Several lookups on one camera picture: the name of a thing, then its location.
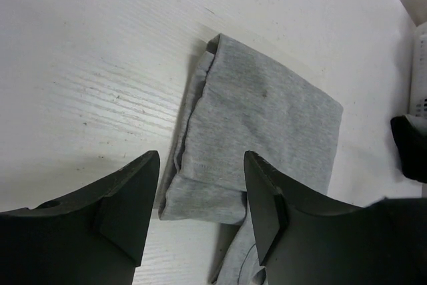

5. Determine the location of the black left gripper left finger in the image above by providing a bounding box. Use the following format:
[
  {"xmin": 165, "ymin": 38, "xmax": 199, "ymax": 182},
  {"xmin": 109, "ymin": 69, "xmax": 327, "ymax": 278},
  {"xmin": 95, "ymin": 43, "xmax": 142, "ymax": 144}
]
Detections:
[{"xmin": 1, "ymin": 151, "xmax": 159, "ymax": 284}]

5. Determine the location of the black tank top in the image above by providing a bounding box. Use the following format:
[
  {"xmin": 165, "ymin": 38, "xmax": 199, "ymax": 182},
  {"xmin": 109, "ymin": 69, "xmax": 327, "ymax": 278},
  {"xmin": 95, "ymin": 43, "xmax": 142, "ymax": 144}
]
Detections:
[{"xmin": 390, "ymin": 115, "xmax": 426, "ymax": 184}]

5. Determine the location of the white plastic basket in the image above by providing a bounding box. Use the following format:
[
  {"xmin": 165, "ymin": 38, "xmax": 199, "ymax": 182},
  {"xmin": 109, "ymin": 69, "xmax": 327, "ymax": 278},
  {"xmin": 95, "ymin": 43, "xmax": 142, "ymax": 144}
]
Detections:
[{"xmin": 409, "ymin": 22, "xmax": 427, "ymax": 119}]

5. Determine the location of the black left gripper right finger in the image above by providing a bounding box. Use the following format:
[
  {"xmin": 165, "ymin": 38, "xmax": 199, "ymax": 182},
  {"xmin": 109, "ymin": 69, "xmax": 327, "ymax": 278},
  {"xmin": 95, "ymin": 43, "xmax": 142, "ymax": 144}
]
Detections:
[{"xmin": 244, "ymin": 151, "xmax": 426, "ymax": 284}]

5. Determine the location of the grey tank top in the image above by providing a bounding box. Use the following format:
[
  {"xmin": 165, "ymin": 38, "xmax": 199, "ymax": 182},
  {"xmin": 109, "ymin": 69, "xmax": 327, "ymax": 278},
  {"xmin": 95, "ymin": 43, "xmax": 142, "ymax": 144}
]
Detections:
[{"xmin": 159, "ymin": 34, "xmax": 343, "ymax": 284}]

